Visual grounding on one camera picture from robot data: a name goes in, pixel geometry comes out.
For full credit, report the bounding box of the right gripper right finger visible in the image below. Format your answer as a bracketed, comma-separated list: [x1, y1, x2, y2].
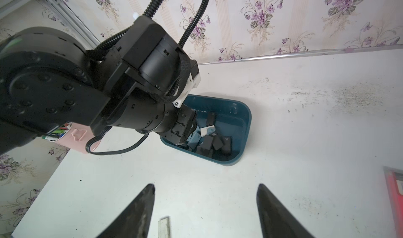
[256, 183, 313, 238]

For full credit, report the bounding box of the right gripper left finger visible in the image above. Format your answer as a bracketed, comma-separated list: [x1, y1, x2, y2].
[98, 183, 155, 238]

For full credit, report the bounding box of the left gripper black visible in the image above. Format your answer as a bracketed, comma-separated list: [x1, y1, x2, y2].
[162, 107, 196, 146]

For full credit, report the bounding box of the grey-blue eraser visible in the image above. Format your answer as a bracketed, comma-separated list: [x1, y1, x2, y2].
[187, 131, 201, 150]

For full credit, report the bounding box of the white eraser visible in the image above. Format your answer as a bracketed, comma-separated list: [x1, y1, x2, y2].
[158, 217, 171, 238]
[200, 125, 216, 137]

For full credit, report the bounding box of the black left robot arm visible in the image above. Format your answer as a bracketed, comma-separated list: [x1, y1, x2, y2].
[1, 0, 209, 154]

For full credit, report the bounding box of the teal plastic storage box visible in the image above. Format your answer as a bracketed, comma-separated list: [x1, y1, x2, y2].
[160, 95, 252, 166]

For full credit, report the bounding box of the pink pen cup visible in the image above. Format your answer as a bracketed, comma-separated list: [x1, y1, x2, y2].
[42, 122, 94, 154]

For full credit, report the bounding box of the coloured highlighter pack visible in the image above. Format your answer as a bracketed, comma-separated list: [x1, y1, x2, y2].
[384, 167, 403, 238]

